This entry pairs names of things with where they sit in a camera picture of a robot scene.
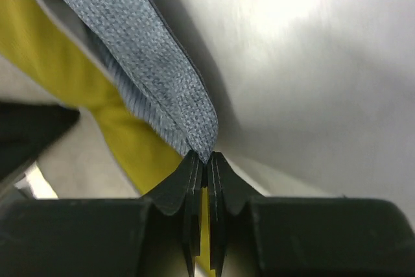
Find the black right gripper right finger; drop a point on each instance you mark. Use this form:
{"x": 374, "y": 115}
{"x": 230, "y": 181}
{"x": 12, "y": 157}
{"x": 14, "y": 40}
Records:
{"x": 255, "y": 235}

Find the grey-blue pillowcase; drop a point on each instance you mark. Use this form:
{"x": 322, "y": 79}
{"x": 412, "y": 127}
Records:
{"x": 154, "y": 75}

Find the cream yellow-edged pillow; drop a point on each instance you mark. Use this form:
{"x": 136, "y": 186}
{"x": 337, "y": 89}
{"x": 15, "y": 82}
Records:
{"x": 47, "y": 43}

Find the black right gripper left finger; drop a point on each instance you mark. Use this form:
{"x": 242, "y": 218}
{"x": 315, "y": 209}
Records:
{"x": 153, "y": 235}

